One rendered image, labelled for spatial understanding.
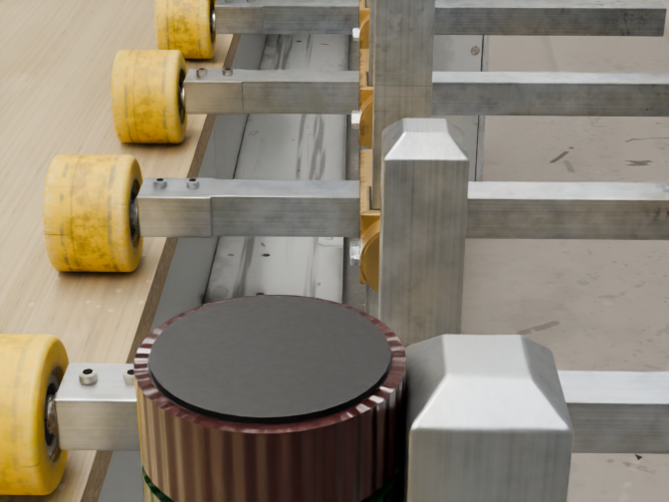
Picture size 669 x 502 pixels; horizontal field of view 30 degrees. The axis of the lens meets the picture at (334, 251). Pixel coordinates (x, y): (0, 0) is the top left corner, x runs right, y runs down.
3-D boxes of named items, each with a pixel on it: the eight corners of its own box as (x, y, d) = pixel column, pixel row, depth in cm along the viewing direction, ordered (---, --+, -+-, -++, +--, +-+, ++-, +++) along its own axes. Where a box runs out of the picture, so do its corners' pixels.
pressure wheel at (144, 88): (180, 30, 107) (172, 103, 102) (190, 91, 113) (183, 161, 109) (111, 30, 107) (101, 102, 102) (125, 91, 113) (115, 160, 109)
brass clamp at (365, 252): (436, 213, 90) (438, 148, 88) (448, 301, 78) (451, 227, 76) (350, 212, 90) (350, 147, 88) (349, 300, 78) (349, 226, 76)
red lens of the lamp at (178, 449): (399, 374, 31) (401, 295, 30) (408, 524, 26) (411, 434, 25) (160, 371, 31) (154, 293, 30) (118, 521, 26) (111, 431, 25)
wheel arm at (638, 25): (656, 29, 132) (660, -5, 130) (664, 38, 129) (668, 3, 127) (184, 26, 133) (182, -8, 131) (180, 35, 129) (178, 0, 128)
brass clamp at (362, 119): (420, 102, 113) (422, 48, 111) (427, 155, 101) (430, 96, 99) (351, 102, 113) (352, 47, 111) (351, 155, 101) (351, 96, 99)
